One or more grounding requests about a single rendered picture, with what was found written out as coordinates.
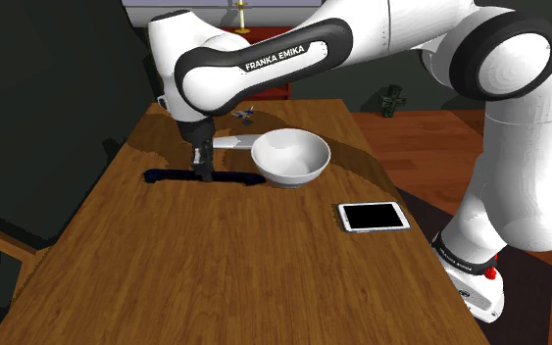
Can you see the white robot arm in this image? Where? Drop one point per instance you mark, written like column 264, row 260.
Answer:
column 519, row 157

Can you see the green cross figure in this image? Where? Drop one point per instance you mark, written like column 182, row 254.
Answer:
column 392, row 101

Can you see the white tablet with black screen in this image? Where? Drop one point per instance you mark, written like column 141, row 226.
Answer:
column 374, row 216

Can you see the grey flat blade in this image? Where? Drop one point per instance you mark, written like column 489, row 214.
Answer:
column 232, row 141

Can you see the small blue toy airplane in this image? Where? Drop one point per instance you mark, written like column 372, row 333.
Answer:
column 244, row 114

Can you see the dark blue long bar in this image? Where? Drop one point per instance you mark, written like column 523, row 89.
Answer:
column 170, row 175

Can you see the white bowl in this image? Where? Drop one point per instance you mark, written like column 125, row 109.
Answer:
column 291, row 154

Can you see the wooden table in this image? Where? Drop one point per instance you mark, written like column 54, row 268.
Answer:
column 218, row 267

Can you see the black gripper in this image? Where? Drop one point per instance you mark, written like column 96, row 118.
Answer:
column 198, row 131

